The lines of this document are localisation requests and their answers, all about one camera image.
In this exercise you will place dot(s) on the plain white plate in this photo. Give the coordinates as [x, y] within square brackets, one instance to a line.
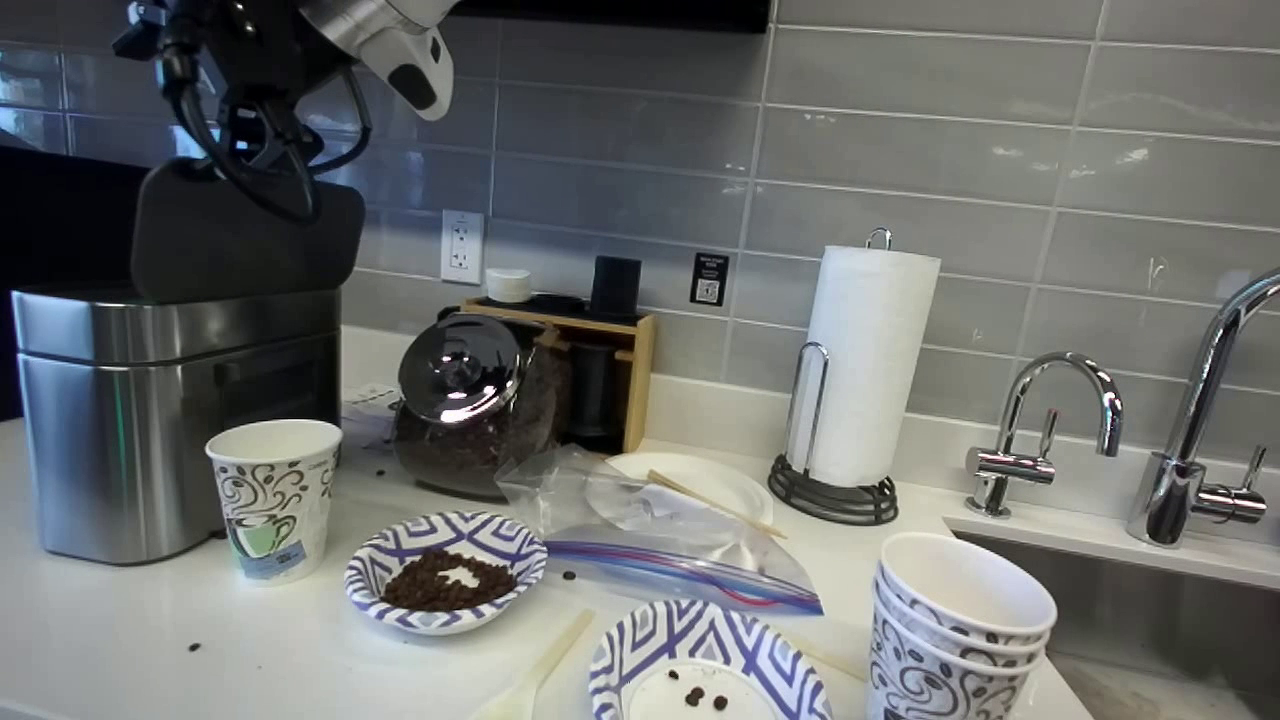
[707, 482]

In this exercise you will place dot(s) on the small black container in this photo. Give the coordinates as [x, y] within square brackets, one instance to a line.
[614, 285]

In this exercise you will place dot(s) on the patterned paper bowl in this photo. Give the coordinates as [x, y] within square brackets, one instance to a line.
[898, 628]
[964, 586]
[920, 685]

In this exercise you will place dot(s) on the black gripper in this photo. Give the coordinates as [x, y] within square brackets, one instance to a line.
[241, 62]

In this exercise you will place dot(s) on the small chrome faucet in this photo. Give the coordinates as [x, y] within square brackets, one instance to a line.
[1035, 460]

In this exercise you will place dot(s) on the patterned paper cup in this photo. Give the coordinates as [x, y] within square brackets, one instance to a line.
[274, 501]

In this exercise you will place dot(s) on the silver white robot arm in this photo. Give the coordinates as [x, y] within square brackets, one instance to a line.
[386, 46]

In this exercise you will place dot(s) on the coffee bean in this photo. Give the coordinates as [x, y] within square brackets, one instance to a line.
[695, 694]
[720, 701]
[192, 645]
[566, 576]

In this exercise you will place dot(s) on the tall chrome faucet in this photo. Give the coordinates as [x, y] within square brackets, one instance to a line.
[1182, 484]

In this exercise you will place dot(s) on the shiny metal jar lid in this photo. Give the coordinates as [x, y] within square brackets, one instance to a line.
[462, 371]

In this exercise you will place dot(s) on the blue patterned paper plate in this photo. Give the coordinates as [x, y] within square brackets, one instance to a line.
[386, 547]
[666, 640]

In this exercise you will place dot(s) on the stainless steel sink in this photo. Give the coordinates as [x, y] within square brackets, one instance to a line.
[1162, 624]

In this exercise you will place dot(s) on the small white container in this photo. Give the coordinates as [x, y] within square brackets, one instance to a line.
[507, 285]

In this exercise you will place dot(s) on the glass jar of coffee beans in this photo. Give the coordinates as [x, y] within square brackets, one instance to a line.
[500, 426]

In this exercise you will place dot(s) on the wooden organizer box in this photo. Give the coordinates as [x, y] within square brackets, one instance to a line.
[641, 380]

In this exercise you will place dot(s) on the black appliance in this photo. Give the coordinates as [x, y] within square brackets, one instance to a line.
[52, 224]

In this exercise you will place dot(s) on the stainless steel bin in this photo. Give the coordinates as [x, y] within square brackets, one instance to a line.
[135, 442]

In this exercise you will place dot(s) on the black bin lid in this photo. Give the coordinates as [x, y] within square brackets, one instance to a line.
[225, 246]

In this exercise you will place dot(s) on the white wall outlet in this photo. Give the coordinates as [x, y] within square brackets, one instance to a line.
[462, 246]

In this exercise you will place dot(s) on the white paper towel roll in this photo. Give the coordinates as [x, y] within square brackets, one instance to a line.
[864, 363]

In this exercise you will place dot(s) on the coffee grounds pile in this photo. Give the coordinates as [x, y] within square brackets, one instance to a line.
[446, 583]

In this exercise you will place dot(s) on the dark overhead cabinet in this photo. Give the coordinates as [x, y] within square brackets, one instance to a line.
[614, 14]

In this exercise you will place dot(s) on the clear plastic zip bag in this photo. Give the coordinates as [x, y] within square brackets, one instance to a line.
[666, 541]

